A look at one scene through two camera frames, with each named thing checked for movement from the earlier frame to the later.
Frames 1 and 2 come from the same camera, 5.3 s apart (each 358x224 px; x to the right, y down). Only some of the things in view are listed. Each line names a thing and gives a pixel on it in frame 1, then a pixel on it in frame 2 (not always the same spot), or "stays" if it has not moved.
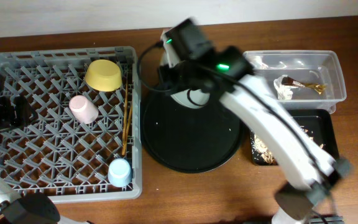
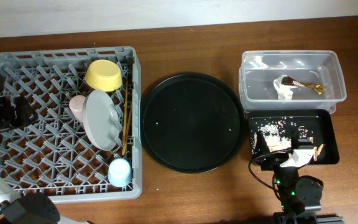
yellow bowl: x=103 y=75 stays
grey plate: x=192 y=98 -> x=101 y=119
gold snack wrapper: x=319 y=88 stays
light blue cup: x=119 y=172 stays
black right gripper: x=169 y=78 -> x=281 y=160
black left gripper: x=14 y=111 stays
